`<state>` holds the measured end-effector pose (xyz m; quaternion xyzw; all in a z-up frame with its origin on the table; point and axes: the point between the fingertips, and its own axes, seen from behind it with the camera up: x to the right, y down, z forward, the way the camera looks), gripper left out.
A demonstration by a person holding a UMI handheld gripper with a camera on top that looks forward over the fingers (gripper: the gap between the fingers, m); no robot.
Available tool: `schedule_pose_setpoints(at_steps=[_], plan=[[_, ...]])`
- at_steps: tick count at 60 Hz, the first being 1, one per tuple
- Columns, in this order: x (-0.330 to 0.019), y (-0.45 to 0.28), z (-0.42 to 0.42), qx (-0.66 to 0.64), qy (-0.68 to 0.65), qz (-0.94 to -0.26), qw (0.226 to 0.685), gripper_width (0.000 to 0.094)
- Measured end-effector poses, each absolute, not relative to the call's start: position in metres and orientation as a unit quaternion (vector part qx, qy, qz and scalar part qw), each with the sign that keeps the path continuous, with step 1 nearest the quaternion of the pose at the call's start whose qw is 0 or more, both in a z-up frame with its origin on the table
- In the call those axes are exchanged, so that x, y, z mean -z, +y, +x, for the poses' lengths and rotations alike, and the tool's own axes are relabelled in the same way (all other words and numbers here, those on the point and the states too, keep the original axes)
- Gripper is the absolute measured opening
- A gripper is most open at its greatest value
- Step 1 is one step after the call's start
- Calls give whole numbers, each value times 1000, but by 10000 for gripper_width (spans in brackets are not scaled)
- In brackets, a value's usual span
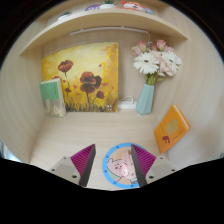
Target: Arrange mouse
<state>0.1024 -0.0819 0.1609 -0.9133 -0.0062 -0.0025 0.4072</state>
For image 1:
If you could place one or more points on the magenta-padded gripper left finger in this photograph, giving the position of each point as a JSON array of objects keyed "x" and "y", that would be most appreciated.
[{"x": 83, "y": 160}]

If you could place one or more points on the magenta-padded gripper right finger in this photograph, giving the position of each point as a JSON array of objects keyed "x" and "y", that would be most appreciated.
[{"x": 143, "y": 160}]

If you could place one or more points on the round blue-rimmed cartoon mouse pad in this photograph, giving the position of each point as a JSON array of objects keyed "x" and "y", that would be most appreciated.
[{"x": 113, "y": 166}]

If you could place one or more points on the orange covered book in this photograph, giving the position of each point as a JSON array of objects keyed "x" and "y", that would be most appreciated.
[{"x": 171, "y": 130}]

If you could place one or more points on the pale green faceted vase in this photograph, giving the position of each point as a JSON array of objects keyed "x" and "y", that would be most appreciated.
[{"x": 145, "y": 100}]

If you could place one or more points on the green covered book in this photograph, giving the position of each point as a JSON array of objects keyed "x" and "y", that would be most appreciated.
[{"x": 51, "y": 95}]

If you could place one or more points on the yellow poppy flower painting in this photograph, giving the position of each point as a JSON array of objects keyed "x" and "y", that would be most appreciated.
[{"x": 83, "y": 63}]

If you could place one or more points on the pink and white flower bouquet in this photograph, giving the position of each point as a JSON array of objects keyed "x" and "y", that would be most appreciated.
[{"x": 156, "y": 61}]

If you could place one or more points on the wooden shelf with ornaments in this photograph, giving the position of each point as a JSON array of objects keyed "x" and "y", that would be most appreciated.
[{"x": 100, "y": 18}]

